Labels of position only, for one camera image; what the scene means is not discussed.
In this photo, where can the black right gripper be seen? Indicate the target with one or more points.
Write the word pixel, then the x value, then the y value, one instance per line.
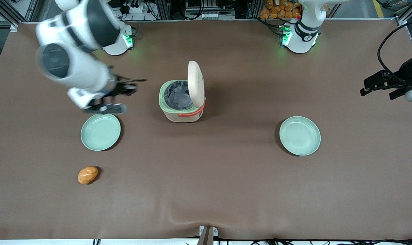
pixel 119 87

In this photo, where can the brown toy potato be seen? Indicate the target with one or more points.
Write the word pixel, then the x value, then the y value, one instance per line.
pixel 88 175

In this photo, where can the crumpled grey plastic liner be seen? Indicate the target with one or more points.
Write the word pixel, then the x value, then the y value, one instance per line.
pixel 178 96

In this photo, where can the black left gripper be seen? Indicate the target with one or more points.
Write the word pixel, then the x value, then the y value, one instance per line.
pixel 405 71

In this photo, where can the brown table mat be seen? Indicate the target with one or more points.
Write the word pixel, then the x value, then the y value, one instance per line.
pixel 206 183

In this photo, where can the metal table edge clamp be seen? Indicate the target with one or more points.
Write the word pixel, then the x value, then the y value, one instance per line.
pixel 208 234

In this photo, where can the mint green round plate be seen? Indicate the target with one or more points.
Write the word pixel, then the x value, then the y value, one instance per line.
pixel 300 135
pixel 100 132

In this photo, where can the pile of orange snacks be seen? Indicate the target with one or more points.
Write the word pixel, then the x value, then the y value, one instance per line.
pixel 277 9

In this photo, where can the white power strip with plugs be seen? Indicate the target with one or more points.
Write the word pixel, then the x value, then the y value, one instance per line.
pixel 135 6

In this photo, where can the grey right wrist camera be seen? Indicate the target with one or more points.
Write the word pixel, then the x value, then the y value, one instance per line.
pixel 108 109

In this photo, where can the beige rice cooker green rim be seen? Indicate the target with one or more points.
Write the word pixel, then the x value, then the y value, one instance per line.
pixel 184 112

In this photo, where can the aluminium frame post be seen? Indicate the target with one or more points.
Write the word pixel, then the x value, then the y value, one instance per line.
pixel 406 13
pixel 8 12

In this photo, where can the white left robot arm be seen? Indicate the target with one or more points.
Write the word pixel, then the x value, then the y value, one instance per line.
pixel 303 30

